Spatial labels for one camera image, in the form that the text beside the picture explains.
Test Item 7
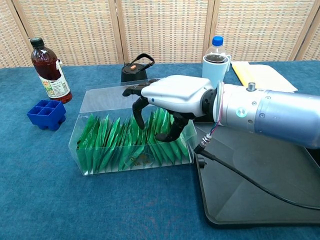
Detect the green tea packet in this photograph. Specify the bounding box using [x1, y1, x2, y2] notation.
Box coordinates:
[174, 119, 194, 162]
[76, 113, 95, 174]

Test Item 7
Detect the black right hand cable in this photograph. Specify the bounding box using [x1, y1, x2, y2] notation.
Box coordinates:
[193, 133, 320, 210]

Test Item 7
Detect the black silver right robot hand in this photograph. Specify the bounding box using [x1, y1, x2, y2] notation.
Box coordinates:
[121, 74, 218, 143]

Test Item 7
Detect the black teapot with handle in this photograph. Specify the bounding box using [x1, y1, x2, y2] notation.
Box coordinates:
[120, 53, 156, 83]

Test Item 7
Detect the dark brown labelled bottle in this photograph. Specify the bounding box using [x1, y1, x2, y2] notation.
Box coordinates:
[29, 37, 73, 105]

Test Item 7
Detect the woven bamboo folding screen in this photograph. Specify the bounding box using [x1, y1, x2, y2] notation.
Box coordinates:
[0, 0, 320, 70]

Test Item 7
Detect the yellow and white booklet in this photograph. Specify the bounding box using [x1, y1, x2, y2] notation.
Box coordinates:
[231, 61, 299, 93]

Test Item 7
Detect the blue carpet table cloth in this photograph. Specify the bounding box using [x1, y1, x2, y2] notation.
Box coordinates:
[0, 59, 320, 240]

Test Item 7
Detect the black square plastic tray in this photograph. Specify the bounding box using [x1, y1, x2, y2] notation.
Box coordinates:
[192, 113, 320, 222]

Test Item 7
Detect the clear box of green items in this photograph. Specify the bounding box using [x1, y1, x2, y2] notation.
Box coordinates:
[68, 78, 198, 177]

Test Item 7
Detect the clear bottle with blue cap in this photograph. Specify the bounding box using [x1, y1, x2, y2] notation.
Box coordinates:
[204, 35, 228, 63]

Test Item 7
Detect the blue plastic grid box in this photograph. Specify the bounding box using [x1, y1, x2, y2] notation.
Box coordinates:
[26, 99, 67, 132]

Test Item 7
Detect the white mug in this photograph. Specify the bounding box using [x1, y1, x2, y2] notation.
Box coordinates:
[201, 54, 232, 88]

